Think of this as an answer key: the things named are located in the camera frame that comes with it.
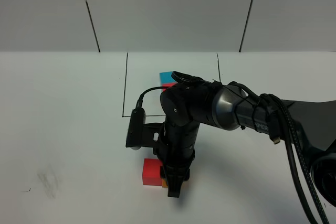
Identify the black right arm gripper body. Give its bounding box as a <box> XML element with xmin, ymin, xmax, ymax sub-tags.
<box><xmin>142</xmin><ymin>119</ymin><xmax>200</xmax><ymax>181</ymax></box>

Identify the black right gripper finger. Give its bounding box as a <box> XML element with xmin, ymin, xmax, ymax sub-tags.
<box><xmin>165</xmin><ymin>166</ymin><xmax>184</xmax><ymax>198</ymax></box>

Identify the orange cube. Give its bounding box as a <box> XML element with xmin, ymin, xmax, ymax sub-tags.
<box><xmin>161</xmin><ymin>178</ymin><xmax>190</xmax><ymax>189</ymax></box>

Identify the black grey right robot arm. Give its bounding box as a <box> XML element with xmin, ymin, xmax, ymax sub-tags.
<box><xmin>126</xmin><ymin>72</ymin><xmax>335</xmax><ymax>207</ymax></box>

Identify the red template cube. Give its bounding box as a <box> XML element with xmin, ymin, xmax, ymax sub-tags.
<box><xmin>162</xmin><ymin>82</ymin><xmax>176</xmax><ymax>92</ymax></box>

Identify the blue template cube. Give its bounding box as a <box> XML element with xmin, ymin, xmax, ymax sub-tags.
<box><xmin>159</xmin><ymin>71</ymin><xmax>176</xmax><ymax>86</ymax></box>

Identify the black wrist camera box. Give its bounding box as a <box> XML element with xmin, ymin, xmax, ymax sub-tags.
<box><xmin>125</xmin><ymin>107</ymin><xmax>145</xmax><ymax>150</ymax></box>

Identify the black camera cable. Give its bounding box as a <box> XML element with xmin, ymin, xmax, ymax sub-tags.
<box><xmin>135</xmin><ymin>85</ymin><xmax>169</xmax><ymax>110</ymax></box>

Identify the black braided cable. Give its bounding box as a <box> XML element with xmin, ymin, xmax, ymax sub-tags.
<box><xmin>170</xmin><ymin>70</ymin><xmax>330</xmax><ymax>224</ymax></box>

